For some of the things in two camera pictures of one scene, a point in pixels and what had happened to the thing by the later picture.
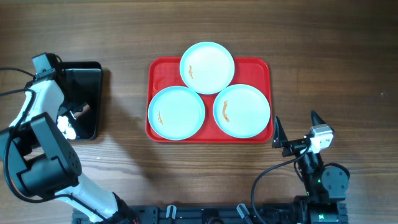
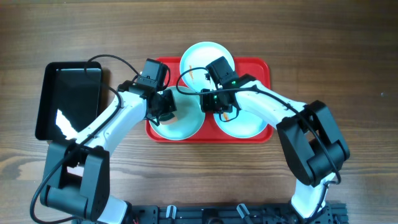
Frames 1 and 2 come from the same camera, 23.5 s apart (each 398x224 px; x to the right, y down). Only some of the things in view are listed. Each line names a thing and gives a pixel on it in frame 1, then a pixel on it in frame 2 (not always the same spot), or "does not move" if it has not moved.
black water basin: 83,84 does not move
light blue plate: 176,113 does not move
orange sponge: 85,109 -> 170,121
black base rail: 311,213 does not move
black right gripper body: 296,146 -> 211,104
